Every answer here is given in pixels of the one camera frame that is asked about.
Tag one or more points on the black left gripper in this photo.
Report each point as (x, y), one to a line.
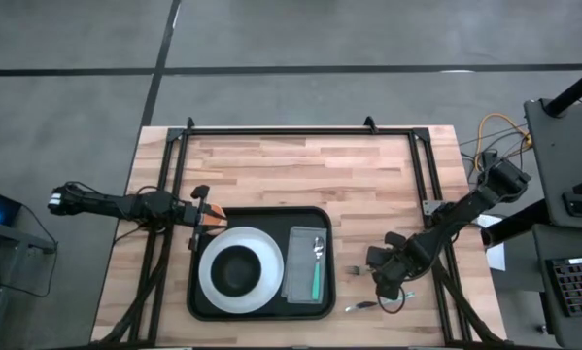
(189, 214)

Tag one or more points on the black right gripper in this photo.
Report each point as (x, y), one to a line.
(409, 260)

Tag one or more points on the cream mug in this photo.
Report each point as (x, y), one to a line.
(216, 216)

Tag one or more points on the dark grey bowl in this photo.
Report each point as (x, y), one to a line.
(236, 271)

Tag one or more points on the grey cloth napkin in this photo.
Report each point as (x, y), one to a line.
(297, 272)

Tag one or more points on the white round plate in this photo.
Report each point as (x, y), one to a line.
(271, 277)

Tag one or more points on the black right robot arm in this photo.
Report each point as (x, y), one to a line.
(470, 204)

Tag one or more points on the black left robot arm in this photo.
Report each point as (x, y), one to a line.
(111, 204)

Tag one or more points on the black serving tray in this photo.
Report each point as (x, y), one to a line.
(276, 219)

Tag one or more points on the white paper sheet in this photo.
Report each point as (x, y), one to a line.
(495, 253)

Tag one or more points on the backlit keyboard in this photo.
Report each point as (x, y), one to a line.
(577, 287)

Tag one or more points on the grey equipment cart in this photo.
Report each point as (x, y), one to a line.
(562, 155)

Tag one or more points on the black aluminium table frame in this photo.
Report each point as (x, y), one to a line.
(300, 131)

